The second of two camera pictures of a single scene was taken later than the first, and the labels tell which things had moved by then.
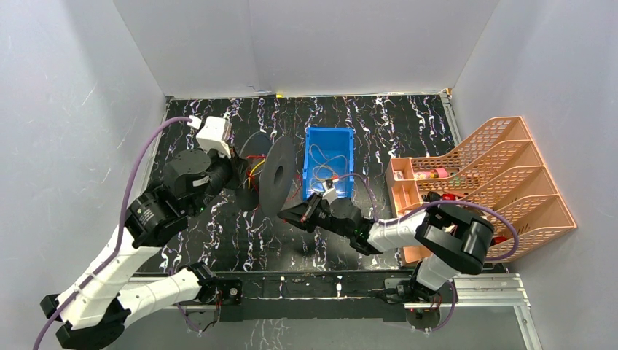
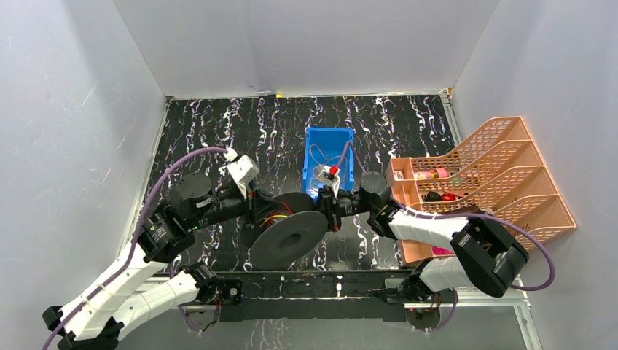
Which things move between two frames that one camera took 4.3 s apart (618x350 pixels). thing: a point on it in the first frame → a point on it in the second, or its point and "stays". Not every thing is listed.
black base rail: [341, 295] stays
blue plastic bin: [329, 154] stays
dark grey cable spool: [270, 181] → [288, 227]
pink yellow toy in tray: [437, 173] stays
